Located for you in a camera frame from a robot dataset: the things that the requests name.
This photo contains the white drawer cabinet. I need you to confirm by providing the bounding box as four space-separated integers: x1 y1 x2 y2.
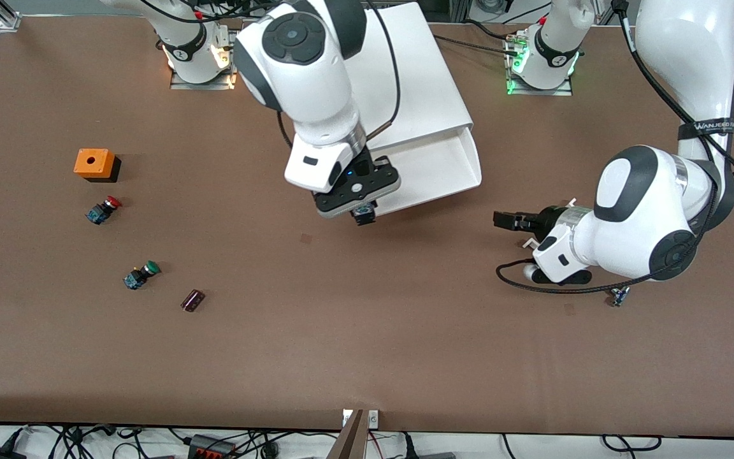
348 1 475 154

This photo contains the green push button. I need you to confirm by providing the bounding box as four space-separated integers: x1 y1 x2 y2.
123 260 161 291

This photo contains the black base cable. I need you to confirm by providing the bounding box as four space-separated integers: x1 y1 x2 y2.
434 34 524 58

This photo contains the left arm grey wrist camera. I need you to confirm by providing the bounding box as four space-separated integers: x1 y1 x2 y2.
522 263 593 286

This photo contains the orange box with black base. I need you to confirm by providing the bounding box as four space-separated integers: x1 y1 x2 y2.
73 149 122 184

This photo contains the red push button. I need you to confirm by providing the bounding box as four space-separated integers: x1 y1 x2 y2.
85 196 124 225

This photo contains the black looped cable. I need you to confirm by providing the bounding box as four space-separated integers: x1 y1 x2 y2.
601 434 663 453

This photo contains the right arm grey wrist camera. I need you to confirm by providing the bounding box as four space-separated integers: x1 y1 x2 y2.
313 158 402 220

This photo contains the white plastic drawer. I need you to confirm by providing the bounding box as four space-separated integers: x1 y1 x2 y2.
367 126 484 217

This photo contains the white curved plastic piece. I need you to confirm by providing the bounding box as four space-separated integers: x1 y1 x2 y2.
519 198 579 251

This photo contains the black power strip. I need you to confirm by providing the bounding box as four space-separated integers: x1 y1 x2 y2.
187 433 238 459

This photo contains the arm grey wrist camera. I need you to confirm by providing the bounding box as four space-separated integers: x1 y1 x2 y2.
313 158 402 220
522 263 593 286

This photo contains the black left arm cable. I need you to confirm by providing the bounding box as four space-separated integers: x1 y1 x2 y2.
495 0 734 295

